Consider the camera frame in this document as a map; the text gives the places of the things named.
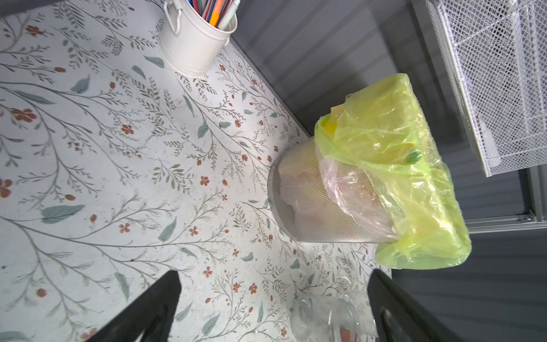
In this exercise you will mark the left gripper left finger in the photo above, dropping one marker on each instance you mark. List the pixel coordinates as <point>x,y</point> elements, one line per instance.
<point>149,317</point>

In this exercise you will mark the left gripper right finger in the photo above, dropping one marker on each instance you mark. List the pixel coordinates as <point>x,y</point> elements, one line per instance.
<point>398,317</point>

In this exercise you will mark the oatmeal jar with beige lid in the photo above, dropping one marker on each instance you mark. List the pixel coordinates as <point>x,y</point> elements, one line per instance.
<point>328,318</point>

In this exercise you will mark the grey bin with green bag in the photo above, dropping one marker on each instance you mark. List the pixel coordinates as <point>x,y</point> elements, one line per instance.
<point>372,174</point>

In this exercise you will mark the white pen cup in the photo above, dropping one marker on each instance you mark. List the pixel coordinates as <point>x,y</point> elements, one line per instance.
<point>187,43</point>

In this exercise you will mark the pens in cup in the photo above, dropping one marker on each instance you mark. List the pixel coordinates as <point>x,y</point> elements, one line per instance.
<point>219,14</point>

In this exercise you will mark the white wire wall basket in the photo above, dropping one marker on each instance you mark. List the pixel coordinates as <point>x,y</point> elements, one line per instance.
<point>495,56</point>

